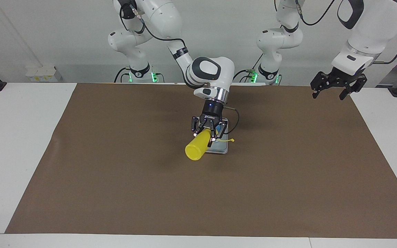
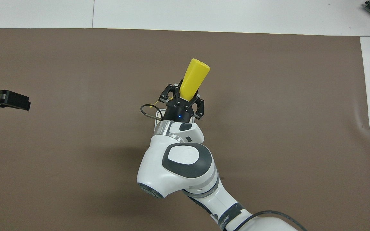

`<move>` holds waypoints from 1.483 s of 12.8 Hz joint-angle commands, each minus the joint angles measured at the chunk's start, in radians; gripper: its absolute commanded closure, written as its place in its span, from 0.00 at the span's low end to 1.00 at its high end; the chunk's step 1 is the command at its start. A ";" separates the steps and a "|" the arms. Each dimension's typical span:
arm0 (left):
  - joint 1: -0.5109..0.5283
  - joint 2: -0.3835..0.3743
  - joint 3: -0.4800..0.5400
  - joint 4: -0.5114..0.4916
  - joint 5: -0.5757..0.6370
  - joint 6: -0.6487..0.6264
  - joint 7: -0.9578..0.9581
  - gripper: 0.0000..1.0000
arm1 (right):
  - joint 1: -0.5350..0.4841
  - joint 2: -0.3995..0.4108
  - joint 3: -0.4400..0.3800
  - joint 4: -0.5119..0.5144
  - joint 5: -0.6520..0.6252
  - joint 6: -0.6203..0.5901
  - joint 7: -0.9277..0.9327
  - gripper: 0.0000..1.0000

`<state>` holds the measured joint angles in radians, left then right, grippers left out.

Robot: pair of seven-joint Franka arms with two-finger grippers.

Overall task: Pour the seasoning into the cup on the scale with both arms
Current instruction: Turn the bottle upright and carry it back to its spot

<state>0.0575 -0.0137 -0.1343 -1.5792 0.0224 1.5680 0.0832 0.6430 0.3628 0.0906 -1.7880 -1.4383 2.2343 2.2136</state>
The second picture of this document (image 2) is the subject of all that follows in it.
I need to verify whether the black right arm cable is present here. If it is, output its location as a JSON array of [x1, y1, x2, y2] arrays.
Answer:
[[140, 104, 307, 231]]

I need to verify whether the brown table mat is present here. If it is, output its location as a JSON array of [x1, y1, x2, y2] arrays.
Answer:
[[0, 28, 370, 231]]

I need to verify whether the yellow squeeze bottle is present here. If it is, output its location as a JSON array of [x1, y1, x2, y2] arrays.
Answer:
[[153, 58, 211, 106]]

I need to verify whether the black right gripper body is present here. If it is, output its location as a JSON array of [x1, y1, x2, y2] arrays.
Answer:
[[164, 96, 196, 124]]

